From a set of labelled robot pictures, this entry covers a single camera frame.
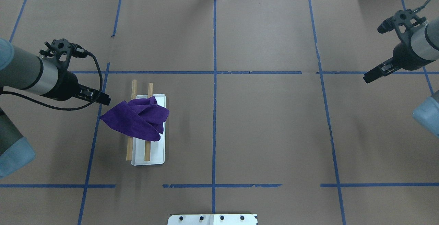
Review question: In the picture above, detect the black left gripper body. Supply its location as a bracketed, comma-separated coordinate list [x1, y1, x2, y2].
[51, 70, 80, 101]

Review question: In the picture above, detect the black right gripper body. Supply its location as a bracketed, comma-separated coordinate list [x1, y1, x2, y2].
[392, 43, 420, 71]

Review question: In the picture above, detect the purple towel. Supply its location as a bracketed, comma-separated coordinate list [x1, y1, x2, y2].
[100, 96, 170, 142]

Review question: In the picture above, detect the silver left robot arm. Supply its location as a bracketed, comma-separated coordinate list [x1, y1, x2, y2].
[0, 38, 111, 178]

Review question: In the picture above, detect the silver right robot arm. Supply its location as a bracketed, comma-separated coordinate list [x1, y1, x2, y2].
[363, 18, 439, 137]

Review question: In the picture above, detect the left wooden rack bar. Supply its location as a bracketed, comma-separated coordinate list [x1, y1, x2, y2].
[126, 80, 138, 161]

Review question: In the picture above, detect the wooden rack bar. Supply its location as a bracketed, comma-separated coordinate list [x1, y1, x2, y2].
[126, 80, 138, 161]
[144, 83, 153, 162]

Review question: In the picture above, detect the right wooden rack bar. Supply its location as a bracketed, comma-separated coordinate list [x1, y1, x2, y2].
[144, 83, 153, 162]

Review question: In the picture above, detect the brown paper table cover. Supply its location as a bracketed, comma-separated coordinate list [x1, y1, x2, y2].
[1, 0, 438, 225]

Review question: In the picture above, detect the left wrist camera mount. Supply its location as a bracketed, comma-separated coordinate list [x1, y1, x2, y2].
[39, 38, 90, 69]

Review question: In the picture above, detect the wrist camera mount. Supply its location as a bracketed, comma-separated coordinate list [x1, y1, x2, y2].
[39, 38, 90, 69]
[377, 8, 428, 45]

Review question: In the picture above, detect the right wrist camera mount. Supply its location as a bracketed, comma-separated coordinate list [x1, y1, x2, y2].
[377, 8, 428, 45]

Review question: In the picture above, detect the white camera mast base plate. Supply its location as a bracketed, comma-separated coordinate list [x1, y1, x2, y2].
[167, 214, 258, 225]

